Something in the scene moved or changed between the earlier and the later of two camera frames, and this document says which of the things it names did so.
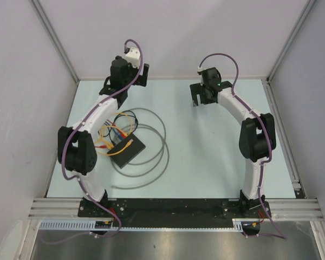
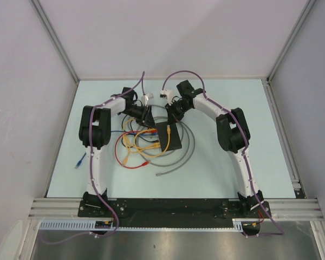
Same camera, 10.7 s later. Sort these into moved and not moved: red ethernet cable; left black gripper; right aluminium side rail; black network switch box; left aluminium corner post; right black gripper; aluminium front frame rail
Moved: red ethernet cable; black network switch box; left black gripper; right black gripper
Not moved: right aluminium side rail; left aluminium corner post; aluminium front frame rail
